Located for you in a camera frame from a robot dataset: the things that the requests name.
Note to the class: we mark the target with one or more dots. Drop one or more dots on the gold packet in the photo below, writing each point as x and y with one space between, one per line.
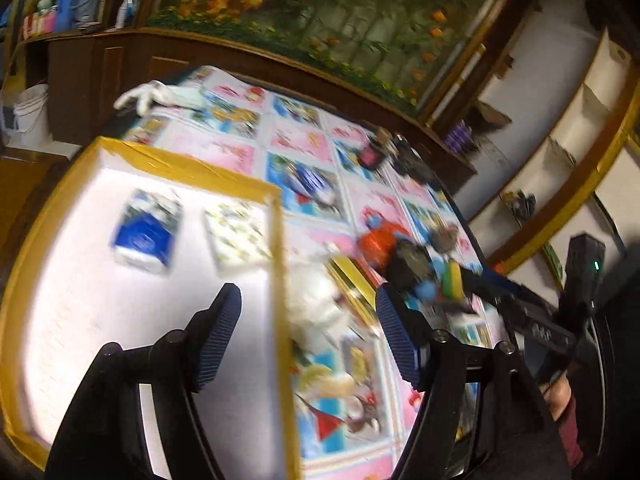
352 275

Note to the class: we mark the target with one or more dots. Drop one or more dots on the black device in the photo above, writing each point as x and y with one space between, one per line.
412 162

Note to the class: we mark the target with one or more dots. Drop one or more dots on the grey electric motor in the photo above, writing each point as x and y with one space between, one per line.
414 262

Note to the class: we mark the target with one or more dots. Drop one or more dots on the blue bag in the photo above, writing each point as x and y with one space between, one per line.
77 2

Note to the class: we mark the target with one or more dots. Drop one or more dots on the white glove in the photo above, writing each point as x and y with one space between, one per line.
150 95

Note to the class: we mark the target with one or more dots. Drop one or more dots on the white bucket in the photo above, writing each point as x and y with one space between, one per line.
31 115

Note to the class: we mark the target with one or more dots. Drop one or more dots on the blue and white tissue packet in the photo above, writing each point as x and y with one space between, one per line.
145 232

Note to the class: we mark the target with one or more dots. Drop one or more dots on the rolled paper tube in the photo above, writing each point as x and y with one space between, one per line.
460 82

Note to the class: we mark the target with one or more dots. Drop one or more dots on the yellow patterned tissue packet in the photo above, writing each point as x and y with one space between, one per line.
237 235

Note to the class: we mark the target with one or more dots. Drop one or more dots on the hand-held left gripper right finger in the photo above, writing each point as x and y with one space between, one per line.
400 340

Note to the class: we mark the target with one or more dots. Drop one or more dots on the dark bottle with pink label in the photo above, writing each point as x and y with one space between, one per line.
374 155

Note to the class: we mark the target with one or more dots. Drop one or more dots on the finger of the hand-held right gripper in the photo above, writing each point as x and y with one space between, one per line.
487 285

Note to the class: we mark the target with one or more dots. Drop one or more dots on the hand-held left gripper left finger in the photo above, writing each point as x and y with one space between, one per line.
220 335

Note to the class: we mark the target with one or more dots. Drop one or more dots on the dark object on shelf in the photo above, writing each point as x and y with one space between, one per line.
521 205

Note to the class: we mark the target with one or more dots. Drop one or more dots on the purple bottle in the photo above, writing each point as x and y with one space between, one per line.
452 137
465 136

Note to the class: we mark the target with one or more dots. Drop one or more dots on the white tray with yellow tape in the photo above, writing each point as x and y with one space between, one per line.
100 310

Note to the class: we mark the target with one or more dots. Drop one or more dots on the blue and orange toy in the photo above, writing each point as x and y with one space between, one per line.
371 217

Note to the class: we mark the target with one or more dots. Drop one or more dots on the red mesh ball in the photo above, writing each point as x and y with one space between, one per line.
377 250

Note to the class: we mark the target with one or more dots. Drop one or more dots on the white shelf unit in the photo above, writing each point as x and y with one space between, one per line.
575 125

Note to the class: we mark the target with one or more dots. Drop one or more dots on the white and green bottle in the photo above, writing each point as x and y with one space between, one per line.
131 10

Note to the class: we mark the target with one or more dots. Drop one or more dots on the person's right forearm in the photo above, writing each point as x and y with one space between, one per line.
567 420

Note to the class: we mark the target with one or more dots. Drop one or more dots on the flower wall poster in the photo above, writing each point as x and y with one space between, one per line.
325 15

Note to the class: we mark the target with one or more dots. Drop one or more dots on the light blue cloth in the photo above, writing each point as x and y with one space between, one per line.
426 290

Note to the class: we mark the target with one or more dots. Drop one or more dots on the white plush toy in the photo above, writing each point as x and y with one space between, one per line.
312 300

